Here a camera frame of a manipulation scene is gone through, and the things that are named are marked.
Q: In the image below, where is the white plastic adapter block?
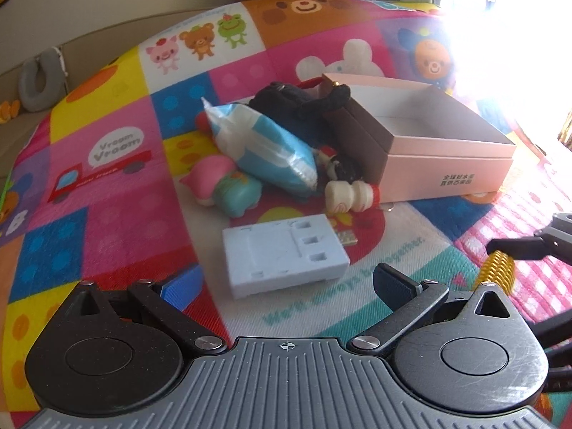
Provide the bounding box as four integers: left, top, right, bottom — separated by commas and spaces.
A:
222, 214, 350, 298

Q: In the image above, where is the pink teal squishy toy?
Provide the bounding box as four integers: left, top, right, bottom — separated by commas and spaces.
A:
180, 155, 263, 218

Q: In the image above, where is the small yogurt bottle toy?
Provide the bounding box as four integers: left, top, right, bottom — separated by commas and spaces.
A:
325, 180, 381, 213

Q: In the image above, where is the yellow corn toy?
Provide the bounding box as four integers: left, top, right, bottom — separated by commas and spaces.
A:
472, 251, 516, 295

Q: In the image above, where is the pink cardboard box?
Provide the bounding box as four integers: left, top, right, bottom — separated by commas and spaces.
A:
319, 74, 516, 202

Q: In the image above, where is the yellow duck plush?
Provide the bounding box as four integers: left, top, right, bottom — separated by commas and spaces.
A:
0, 100, 20, 124

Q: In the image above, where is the grey neck pillow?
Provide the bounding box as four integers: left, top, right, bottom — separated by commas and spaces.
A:
18, 46, 68, 112

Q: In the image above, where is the colourful cartoon play mat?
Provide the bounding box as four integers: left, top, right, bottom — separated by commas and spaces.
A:
1, 0, 571, 428

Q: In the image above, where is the black plush toy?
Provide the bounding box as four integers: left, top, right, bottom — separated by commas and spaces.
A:
248, 82, 351, 148

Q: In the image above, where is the blue white tissue pack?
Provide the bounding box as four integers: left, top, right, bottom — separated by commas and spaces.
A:
203, 100, 318, 197

